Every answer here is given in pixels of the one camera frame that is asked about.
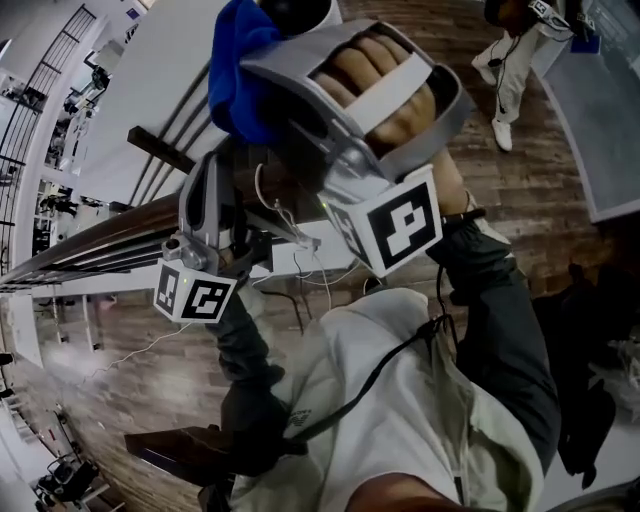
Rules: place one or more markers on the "blue cloth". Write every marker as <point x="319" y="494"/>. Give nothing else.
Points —
<point x="240" y="90"/>

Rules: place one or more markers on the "person's white vest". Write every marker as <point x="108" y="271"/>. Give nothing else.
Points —
<point x="400" y="410"/>

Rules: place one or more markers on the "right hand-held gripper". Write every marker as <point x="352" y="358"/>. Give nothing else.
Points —
<point x="405" y="225"/>

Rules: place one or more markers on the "black wristband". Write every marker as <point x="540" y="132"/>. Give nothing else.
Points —
<point x="462" y="216"/>

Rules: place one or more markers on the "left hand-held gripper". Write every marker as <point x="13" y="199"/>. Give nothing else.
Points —
<point x="205" y="300"/>

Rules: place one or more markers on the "person's left forearm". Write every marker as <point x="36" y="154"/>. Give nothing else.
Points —
<point x="242" y="345"/>

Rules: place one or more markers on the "black wheeled equipment stand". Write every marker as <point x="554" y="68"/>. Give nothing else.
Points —
<point x="65" y="480"/>

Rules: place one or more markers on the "person's right forearm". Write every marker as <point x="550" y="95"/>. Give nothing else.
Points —
<point x="495" y="300"/>

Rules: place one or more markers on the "small round white black device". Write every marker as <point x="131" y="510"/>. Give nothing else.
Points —
<point x="300" y="15"/>

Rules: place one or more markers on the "black metal railing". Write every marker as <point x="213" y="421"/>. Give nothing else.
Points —
<point x="35" y="85"/>

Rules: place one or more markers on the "person's right hand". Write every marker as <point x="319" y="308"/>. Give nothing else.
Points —
<point x="362" y="59"/>

